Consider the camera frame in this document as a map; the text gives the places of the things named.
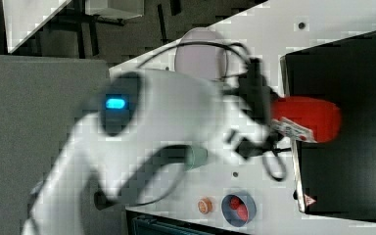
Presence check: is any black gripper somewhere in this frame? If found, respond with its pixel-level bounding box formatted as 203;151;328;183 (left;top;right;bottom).
223;58;279;159

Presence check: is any red felt ketchup bottle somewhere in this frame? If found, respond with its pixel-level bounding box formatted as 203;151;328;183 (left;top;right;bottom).
271;96;342;143

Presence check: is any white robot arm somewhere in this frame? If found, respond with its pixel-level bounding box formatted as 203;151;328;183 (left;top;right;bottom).
22;58;269;235

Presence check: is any black toy oven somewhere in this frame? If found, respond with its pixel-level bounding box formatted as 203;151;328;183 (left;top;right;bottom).
281;30;376;222

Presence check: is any pink round plate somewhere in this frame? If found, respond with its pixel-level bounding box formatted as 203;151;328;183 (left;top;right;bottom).
174;27;228;80

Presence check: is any red strawberry toy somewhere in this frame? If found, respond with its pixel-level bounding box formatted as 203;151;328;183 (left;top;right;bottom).
229;196;241;210

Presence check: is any orange slice toy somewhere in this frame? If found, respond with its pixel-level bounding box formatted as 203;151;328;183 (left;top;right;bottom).
197;198;212;214

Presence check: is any blue bowl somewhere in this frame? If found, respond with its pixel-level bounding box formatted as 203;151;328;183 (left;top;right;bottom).
220;191;257;227

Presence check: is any grey partition panel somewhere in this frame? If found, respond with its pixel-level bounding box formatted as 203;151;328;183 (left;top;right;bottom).
0;54;126;235

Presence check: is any white table in background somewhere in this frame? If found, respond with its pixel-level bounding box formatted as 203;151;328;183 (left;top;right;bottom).
2;0;71;54

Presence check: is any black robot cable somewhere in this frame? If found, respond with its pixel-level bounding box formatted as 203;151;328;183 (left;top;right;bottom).
136;40;288;182

